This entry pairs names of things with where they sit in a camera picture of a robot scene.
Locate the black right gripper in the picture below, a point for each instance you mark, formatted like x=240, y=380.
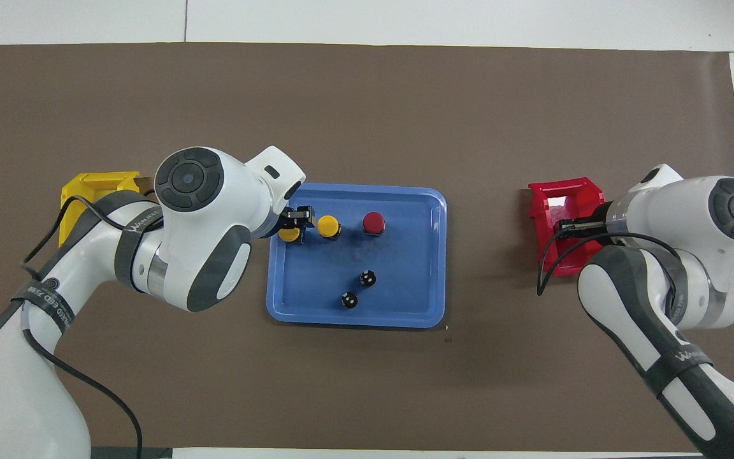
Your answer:
x=598, y=231

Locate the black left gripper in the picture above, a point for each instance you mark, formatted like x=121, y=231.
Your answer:
x=285, y=220

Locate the yellow push button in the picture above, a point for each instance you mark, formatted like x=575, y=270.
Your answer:
x=287, y=235
x=328, y=225

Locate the red push button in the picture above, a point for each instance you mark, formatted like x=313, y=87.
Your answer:
x=374, y=221

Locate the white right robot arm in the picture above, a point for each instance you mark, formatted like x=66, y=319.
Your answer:
x=685, y=204

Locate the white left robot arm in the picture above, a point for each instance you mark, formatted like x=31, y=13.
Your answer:
x=208, y=210

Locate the red plastic bin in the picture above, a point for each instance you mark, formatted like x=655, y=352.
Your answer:
x=548, y=204

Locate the small black button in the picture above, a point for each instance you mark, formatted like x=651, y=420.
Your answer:
x=350, y=300
x=367, y=278

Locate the blue plastic tray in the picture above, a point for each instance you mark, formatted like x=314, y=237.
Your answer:
x=399, y=280

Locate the brown paper table mat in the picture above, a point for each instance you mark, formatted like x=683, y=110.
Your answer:
x=405, y=102

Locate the yellow plastic bin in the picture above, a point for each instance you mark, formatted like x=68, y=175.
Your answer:
x=96, y=183

